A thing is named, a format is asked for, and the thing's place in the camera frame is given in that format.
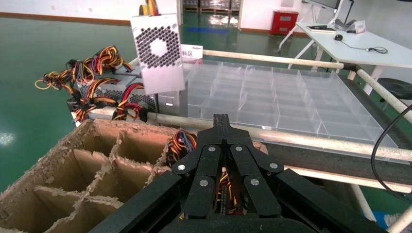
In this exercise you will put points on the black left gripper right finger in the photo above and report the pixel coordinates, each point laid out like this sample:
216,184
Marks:
257,196

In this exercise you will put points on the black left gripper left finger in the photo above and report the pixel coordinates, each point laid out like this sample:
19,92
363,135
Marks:
202,193

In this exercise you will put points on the cardboard divider box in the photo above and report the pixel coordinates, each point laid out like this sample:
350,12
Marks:
128,167

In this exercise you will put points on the blue object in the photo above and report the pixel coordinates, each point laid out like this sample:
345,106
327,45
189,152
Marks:
376,220

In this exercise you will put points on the white sign with red text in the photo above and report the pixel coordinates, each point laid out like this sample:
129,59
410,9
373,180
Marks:
193,53

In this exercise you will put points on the red cabinet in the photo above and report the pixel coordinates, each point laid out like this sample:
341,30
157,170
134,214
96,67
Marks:
283,24

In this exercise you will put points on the white desk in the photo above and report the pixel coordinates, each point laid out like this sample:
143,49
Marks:
360,54

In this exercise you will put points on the black round stool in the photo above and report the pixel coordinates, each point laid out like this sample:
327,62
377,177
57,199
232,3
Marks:
397,88

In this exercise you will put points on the black computer mouse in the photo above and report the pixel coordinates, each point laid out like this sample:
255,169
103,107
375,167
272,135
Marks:
338,37

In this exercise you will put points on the black tablet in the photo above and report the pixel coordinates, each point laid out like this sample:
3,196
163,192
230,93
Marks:
322,28

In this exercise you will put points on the monitor with grey stand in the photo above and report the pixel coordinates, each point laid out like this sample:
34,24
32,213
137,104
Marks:
342,24

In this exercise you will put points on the white sign card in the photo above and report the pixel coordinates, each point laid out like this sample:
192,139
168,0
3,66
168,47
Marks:
360,27

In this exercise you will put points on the white pipe rail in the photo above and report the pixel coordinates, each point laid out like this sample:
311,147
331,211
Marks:
133,62
400,222
305,140
273,59
383,93

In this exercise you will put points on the cream frame beam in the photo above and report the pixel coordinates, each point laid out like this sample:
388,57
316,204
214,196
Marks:
354,180

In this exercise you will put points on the white frame leg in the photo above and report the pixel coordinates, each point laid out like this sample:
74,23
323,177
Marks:
362,202

